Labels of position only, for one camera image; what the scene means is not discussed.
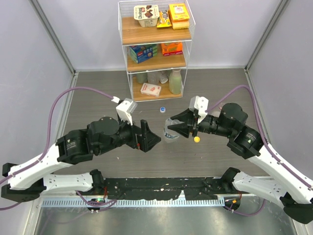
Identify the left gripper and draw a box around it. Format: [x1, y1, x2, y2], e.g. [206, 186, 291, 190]
[96, 113, 161, 156]

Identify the chocolate pudding cup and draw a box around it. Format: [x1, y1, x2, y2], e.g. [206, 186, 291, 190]
[134, 5, 159, 27]

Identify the purple cable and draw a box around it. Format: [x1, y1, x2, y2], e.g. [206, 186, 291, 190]
[206, 84, 313, 216]
[0, 87, 120, 211]

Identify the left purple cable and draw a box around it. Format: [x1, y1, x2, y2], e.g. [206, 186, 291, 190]
[0, 87, 120, 211]

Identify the red white card box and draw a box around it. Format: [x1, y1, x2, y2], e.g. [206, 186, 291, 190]
[140, 83, 162, 97]

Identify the orange snack box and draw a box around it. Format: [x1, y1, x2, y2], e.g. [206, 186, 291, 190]
[161, 42, 183, 56]

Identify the yellow candy bag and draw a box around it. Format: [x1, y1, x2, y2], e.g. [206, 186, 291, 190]
[156, 10, 172, 28]

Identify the clear plastic cup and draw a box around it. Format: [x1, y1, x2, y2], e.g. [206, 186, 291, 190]
[147, 71, 160, 85]

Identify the white wire shelf rack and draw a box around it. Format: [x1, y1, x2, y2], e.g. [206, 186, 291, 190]
[117, 0, 197, 103]

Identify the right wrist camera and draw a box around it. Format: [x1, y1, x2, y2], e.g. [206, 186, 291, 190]
[189, 96, 209, 124]

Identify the clear red-label water bottle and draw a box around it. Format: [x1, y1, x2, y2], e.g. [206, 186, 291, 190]
[210, 103, 224, 117]

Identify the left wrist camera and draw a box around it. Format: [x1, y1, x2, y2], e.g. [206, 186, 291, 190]
[111, 96, 137, 125]

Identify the pale green drink bottle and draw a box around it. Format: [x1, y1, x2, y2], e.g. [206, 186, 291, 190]
[169, 69, 182, 94]

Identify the small blue-label water bottle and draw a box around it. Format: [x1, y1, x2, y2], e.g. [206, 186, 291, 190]
[163, 118, 181, 143]

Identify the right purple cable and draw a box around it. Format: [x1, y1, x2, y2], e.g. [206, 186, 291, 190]
[206, 84, 313, 216]

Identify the yellow sponge pack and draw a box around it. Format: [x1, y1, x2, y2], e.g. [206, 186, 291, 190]
[169, 3, 190, 30]

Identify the white cable duct strip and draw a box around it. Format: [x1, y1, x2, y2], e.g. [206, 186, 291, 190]
[41, 197, 225, 208]

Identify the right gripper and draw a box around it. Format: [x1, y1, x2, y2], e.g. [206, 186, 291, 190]
[168, 107, 235, 138]

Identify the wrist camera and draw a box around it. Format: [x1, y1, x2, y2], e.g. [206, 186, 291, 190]
[111, 96, 137, 125]
[189, 96, 209, 124]

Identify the blue green box pack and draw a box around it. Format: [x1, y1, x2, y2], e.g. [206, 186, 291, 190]
[128, 44, 157, 64]

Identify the small white bottle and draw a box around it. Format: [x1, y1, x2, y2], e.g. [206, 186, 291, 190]
[159, 71, 168, 84]

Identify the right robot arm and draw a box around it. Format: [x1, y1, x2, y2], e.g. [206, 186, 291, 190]
[168, 103, 313, 224]

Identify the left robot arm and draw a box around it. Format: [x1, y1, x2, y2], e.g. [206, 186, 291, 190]
[1, 117, 161, 203]

